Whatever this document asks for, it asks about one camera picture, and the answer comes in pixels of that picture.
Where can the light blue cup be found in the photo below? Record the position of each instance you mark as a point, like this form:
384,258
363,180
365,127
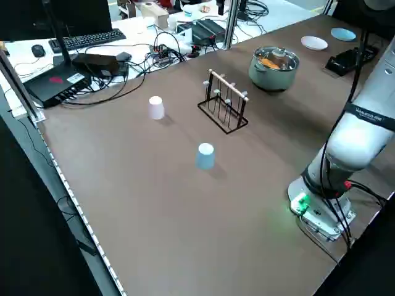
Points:
205,158

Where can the pale pink cup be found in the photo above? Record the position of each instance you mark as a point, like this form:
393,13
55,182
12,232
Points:
156,109

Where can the pale pink plate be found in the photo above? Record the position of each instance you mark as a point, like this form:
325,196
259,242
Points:
314,43

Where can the light blue plate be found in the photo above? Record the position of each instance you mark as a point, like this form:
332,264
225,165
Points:
343,34

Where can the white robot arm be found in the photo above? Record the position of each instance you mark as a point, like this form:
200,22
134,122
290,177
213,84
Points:
355,145

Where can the small white cup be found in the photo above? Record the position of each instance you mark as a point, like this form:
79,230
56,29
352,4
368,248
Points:
172,22

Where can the black plate drying rack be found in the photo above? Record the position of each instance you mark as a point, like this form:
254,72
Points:
342,63

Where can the hub with red plugs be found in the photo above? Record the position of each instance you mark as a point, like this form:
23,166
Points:
162,54

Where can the steel pot with glass lid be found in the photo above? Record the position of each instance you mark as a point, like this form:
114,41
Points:
271,78

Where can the orange carrot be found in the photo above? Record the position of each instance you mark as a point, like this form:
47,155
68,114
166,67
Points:
269,63

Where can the black finned device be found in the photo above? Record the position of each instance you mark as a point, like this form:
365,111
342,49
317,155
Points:
208,29

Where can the black power brick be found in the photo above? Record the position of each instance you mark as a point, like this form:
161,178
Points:
95,61

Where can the wooden box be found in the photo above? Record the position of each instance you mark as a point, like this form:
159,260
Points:
155,13

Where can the black keyboard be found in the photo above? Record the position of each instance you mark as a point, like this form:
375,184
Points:
89,38

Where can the black box with red logo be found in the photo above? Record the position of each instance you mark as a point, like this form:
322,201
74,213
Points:
52,84

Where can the black computer monitor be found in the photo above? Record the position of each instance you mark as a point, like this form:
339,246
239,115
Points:
77,15

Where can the aluminium table corner profile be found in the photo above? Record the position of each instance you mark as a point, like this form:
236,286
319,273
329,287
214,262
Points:
21,92

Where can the black computer mouse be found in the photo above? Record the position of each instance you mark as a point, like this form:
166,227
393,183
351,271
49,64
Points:
38,50

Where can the aluminium frame post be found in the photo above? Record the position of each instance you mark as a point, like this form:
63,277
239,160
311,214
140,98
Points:
231,24

